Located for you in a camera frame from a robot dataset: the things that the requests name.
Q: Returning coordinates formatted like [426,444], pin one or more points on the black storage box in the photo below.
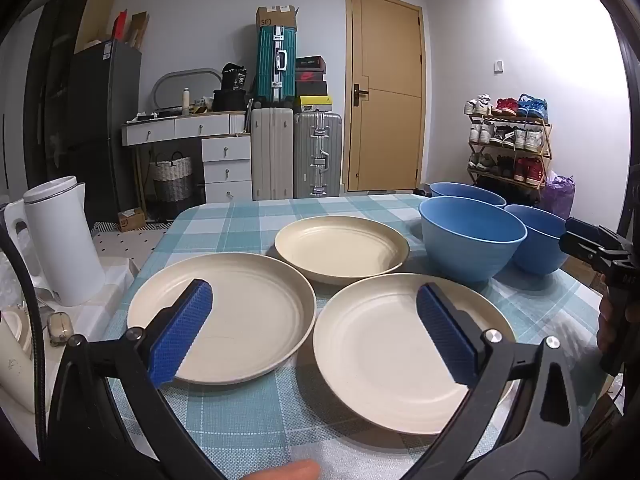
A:
[230,101]

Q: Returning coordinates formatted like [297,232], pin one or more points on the woven laundry basket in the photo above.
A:
[172,180]

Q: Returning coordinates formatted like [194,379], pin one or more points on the plain black shoe box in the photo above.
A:
[312,89]

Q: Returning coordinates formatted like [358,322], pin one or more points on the person's left hand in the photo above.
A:
[285,471]

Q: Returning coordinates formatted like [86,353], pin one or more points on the beige checked cloth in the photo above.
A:
[107,280]

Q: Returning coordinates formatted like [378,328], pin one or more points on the small cardboard box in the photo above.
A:
[131,220]

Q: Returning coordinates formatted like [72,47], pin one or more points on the white desk with drawers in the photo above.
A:
[225,160]

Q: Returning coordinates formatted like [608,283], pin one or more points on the dark wardrobe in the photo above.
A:
[50,85]

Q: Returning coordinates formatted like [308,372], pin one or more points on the black printed bag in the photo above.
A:
[235,77]

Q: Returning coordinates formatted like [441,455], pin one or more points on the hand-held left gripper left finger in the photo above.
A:
[180,332]

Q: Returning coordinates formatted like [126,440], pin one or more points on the oval mirror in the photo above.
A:
[170,82]

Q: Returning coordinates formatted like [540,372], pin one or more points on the white round appliance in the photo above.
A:
[15,360]

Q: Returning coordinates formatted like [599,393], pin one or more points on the cream plate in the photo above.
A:
[340,247]
[240,310]
[380,360]

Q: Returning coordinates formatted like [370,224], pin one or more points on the blue bowl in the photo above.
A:
[465,192]
[465,255]
[537,252]

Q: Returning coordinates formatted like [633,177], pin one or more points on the cream suitcase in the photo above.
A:
[270,155]

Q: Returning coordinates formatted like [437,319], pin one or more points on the white bottle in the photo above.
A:
[186,102]

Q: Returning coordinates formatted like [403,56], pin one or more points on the wooden shoe rack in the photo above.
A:
[545,160]

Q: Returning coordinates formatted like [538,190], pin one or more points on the person's right hand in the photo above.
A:
[606,325]

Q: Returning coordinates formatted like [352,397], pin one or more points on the shoe rack with shoes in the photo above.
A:
[505,137]

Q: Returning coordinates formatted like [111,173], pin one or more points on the dark grey refrigerator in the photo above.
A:
[105,135]

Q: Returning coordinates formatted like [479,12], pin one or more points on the large flat cardboard piece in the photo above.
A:
[95,15]

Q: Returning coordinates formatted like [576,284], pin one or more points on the wooden door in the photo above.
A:
[385,135]

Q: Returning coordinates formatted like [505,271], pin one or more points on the small beige case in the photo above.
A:
[61,329]

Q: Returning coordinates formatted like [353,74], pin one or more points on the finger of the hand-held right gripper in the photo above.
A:
[580,247]
[587,226]

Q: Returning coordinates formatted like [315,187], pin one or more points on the yellow and white shoe box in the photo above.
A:
[315,104]

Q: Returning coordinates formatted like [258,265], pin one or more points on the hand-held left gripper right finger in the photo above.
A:
[445,335]

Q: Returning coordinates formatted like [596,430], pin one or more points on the red packet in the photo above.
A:
[120,27]

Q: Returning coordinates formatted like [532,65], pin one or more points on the purple bag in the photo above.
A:
[560,195]

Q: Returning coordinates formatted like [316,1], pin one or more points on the black shoe box red logo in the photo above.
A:
[310,76]

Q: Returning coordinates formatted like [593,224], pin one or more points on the narrow cardboard box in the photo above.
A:
[139,30]

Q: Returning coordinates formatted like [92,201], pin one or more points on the silver suitcase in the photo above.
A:
[317,155]

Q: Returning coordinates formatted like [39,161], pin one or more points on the white electric kettle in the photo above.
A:
[65,245]

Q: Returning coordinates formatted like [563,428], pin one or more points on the teal suitcase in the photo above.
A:
[267,60]

